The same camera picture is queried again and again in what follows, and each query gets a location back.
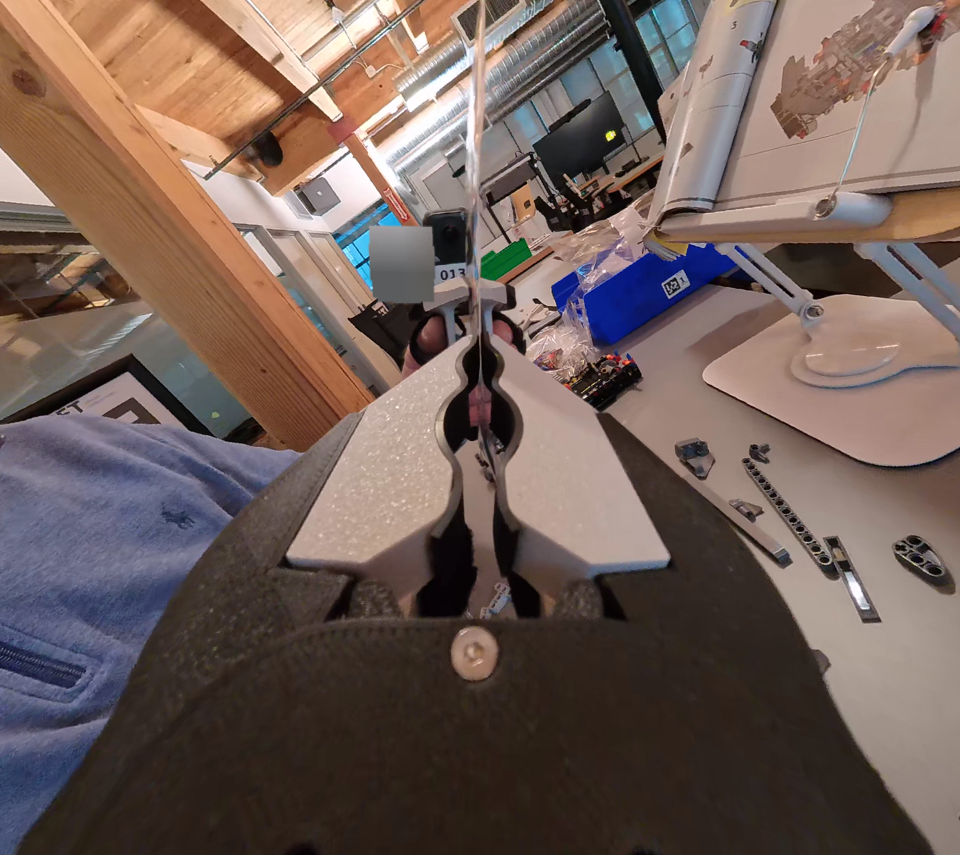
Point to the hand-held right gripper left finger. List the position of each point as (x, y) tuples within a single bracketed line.
[(375, 495)]

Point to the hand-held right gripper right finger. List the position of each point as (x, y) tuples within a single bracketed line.
[(585, 495)]

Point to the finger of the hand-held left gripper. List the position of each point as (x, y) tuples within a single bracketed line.
[(499, 295), (452, 296)]

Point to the small lego pieces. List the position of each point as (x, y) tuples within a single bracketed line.
[(694, 457)]

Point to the lego sticker sheet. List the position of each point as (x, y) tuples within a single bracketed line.
[(478, 120)]

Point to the partly built lego model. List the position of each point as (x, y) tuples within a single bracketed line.
[(600, 379)]

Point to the lego instruction booklet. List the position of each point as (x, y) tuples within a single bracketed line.
[(847, 82)]

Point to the person's left hand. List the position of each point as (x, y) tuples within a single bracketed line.
[(424, 349)]

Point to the green plastic bin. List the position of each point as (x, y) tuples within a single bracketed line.
[(510, 259)]

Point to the pile of clear plastic bags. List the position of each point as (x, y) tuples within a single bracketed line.
[(600, 270)]

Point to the blue plastic bin with tag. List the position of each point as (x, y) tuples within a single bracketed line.
[(630, 311)]

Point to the white air vent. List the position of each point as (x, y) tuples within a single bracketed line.
[(487, 4)]

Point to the person's blue sweater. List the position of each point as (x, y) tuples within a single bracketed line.
[(112, 570)]

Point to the framed poster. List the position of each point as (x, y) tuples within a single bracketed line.
[(112, 405)]

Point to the white book stand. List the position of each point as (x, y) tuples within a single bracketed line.
[(847, 360)]

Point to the black wall speaker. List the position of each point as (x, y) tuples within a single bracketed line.
[(316, 195)]

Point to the black wall monitor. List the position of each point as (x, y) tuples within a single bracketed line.
[(577, 135)]

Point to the wooden support post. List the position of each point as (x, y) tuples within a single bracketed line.
[(150, 210)]

